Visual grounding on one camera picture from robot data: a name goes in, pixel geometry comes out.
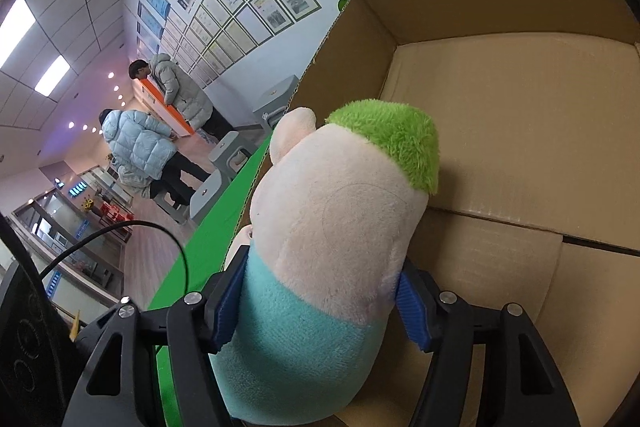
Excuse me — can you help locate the plush toy green hair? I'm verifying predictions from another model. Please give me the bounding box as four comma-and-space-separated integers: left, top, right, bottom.
212, 100, 439, 426

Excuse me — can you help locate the person in blue jacket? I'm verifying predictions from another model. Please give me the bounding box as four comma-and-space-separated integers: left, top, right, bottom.
99, 108, 209, 205

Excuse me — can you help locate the person in grey coat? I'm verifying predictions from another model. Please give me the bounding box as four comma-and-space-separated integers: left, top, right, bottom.
128, 53, 235, 141

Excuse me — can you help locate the brown cardboard box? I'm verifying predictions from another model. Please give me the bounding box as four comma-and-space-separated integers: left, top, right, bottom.
219, 0, 640, 427

